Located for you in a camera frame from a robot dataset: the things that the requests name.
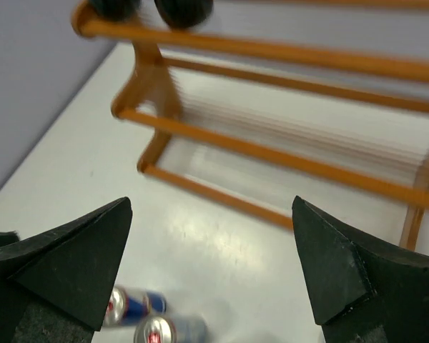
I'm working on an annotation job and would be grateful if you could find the orange three-tier wooden shelf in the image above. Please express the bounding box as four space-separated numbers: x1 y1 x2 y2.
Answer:
71 1 429 254

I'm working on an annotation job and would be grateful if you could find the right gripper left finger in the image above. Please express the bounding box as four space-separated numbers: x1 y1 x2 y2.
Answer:
0 197 132 342

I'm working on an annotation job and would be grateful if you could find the cola glass bottle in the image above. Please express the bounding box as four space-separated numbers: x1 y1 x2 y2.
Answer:
154 0 214 29

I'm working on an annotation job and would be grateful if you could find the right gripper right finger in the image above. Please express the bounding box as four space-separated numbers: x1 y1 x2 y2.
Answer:
292 197 429 342

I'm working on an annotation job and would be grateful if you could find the energy drink can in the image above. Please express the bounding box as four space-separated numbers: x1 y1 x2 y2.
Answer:
102 285 167 327
134 314 208 343

